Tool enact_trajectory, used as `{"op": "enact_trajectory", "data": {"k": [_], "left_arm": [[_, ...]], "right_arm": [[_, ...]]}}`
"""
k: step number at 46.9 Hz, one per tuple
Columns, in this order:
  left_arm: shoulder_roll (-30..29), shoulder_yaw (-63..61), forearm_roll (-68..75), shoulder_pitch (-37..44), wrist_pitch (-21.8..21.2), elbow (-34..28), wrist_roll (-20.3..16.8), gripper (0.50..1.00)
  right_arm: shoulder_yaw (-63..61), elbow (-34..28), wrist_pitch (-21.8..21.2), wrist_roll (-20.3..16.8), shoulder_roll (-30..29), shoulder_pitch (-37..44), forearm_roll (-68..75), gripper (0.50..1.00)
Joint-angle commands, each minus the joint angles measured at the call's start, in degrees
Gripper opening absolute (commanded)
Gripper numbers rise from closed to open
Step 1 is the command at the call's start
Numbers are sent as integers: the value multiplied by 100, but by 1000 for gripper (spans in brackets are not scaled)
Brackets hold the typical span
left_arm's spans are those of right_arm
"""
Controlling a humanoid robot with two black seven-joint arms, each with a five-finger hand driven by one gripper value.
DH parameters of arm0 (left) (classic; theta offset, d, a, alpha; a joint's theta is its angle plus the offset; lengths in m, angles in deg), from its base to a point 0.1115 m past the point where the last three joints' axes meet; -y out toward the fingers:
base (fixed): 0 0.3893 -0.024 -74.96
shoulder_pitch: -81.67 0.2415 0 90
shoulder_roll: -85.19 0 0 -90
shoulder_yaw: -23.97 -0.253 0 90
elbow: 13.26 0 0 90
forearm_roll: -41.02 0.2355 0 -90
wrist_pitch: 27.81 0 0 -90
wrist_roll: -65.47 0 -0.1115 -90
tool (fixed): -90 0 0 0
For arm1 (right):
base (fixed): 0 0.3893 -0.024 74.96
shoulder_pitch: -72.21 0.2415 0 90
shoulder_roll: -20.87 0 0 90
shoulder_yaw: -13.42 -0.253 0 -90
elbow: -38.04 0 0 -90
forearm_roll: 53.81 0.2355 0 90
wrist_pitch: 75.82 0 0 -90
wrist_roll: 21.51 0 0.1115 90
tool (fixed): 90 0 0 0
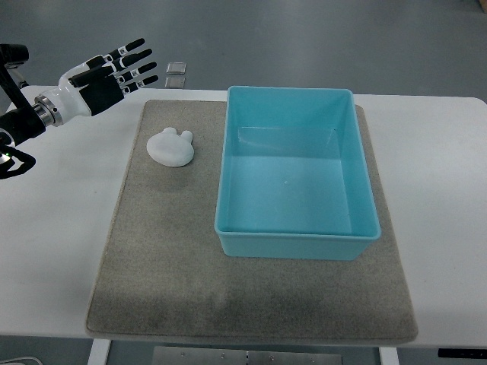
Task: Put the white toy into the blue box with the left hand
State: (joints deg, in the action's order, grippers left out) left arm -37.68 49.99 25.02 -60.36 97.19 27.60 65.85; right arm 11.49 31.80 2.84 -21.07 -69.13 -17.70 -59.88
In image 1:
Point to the black white robot left hand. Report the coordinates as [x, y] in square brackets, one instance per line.
[99, 83]

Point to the white bunny plush toy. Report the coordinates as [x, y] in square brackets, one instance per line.
[170, 148]

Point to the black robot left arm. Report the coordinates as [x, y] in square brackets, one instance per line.
[25, 121]

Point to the blue plastic box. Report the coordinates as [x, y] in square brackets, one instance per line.
[294, 180]

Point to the lower metal floor plate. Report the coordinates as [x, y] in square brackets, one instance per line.
[175, 82]

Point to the metal floor plate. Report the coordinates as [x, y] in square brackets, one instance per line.
[176, 68]
[175, 82]

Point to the upper metal floor plate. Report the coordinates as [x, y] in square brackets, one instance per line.
[176, 68]

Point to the grey felt mat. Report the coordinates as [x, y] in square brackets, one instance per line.
[164, 277]

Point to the white table leg left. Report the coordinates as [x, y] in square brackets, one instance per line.
[99, 352]

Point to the white table leg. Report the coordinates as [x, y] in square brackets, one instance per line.
[388, 356]
[99, 352]

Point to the white table leg right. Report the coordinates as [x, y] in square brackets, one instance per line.
[388, 356]

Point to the black table control panel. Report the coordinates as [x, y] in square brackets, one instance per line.
[462, 353]

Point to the metal table base plate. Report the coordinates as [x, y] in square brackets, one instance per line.
[175, 355]

